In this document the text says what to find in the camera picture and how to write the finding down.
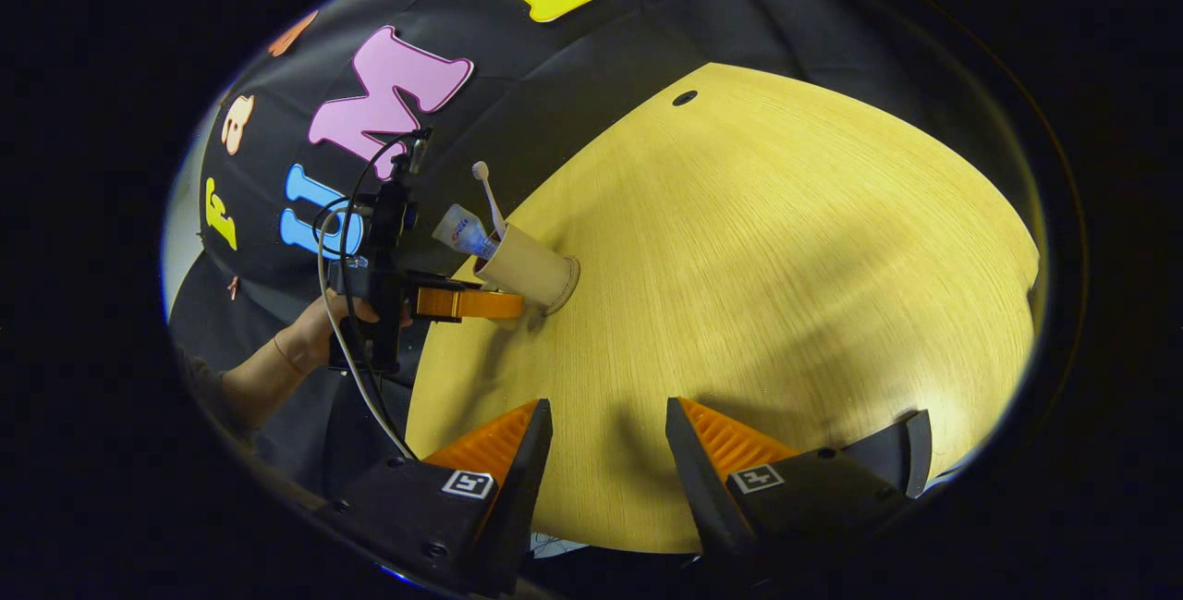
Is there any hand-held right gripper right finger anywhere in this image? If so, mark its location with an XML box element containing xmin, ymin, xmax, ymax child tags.
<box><xmin>665</xmin><ymin>397</ymin><xmax>913</xmax><ymax>575</ymax></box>

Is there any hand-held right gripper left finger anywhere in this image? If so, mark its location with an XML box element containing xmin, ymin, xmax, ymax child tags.
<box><xmin>319</xmin><ymin>398</ymin><xmax>554</xmax><ymax>596</ymax></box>

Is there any beige cup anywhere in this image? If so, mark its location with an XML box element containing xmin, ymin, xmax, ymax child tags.
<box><xmin>473</xmin><ymin>223</ymin><xmax>576</xmax><ymax>312</ymax></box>

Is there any white toothpaste tube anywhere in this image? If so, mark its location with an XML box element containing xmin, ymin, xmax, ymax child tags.
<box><xmin>432</xmin><ymin>203</ymin><xmax>500</xmax><ymax>261</ymax></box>

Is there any round brown coaster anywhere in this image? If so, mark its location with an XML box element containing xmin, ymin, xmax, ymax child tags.
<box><xmin>545</xmin><ymin>255</ymin><xmax>581</xmax><ymax>316</ymax></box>

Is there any white toothbrush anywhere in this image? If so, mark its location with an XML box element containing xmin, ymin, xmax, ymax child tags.
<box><xmin>471</xmin><ymin>161</ymin><xmax>507</xmax><ymax>240</ymax></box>

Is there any wooden desktop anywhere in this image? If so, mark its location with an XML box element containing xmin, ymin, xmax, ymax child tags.
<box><xmin>405</xmin><ymin>62</ymin><xmax>1041</xmax><ymax>555</ymax></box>

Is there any black backdrop cloth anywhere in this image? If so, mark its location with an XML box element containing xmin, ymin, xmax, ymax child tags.
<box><xmin>166</xmin><ymin>0</ymin><xmax>1055</xmax><ymax>499</ymax></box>

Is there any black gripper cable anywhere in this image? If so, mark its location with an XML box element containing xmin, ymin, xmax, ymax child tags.
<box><xmin>310</xmin><ymin>129</ymin><xmax>431</xmax><ymax>453</ymax></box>

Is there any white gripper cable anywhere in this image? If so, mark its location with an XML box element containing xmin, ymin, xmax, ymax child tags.
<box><xmin>317</xmin><ymin>202</ymin><xmax>417</xmax><ymax>460</ymax></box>

